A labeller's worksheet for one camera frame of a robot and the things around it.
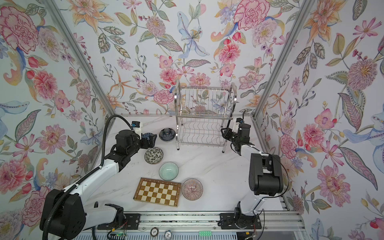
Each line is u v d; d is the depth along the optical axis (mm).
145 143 749
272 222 767
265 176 485
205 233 701
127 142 643
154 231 719
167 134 1069
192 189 837
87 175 488
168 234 673
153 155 971
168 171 903
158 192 805
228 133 842
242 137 746
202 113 1277
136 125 719
